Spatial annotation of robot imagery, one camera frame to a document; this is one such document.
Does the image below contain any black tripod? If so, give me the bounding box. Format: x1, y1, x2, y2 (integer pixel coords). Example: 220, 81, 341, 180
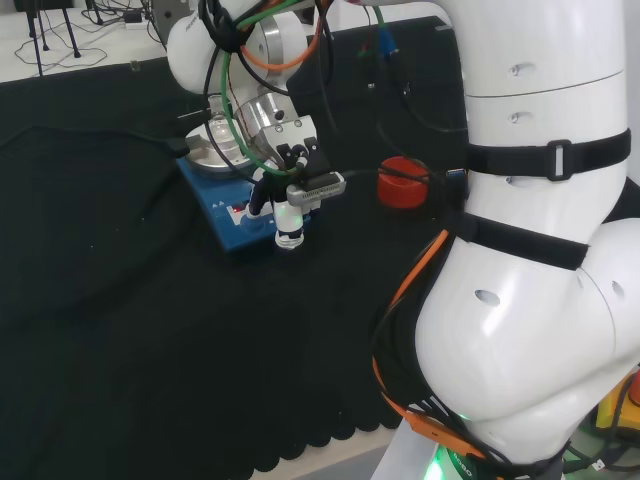
24, 0, 82, 79

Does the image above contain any yellow stop button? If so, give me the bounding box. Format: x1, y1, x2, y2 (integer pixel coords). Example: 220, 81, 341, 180
593, 368, 640, 442

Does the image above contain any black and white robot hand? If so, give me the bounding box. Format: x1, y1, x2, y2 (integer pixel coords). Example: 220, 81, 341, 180
246, 115, 331, 251

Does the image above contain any clear round-bottom glass flask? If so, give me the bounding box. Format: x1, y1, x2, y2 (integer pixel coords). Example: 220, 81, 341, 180
206, 94, 242, 157

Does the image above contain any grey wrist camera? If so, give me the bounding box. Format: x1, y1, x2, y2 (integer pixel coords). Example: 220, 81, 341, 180
285, 171, 348, 207

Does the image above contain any red ribbed plastic holder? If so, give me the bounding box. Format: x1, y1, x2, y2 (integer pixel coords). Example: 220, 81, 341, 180
376, 156, 433, 210

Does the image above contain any orange robot cable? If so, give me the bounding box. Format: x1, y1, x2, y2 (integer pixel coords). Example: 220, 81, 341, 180
238, 0, 501, 462

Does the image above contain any heater with blue base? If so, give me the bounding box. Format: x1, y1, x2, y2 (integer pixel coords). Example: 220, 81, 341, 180
175, 94, 321, 257

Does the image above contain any black bench cloth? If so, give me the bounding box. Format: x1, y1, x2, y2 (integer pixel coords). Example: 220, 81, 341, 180
0, 14, 471, 474

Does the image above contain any thick black power cable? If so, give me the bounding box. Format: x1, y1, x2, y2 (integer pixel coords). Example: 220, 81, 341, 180
0, 124, 190, 157

